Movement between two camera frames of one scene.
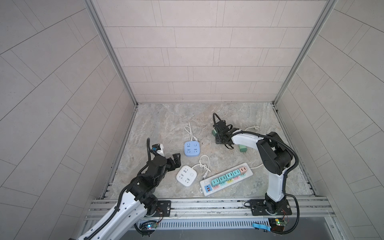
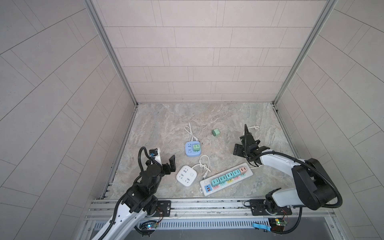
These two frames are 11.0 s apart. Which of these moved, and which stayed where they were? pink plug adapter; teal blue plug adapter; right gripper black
Moved: right gripper black
Stayed: pink plug adapter; teal blue plug adapter
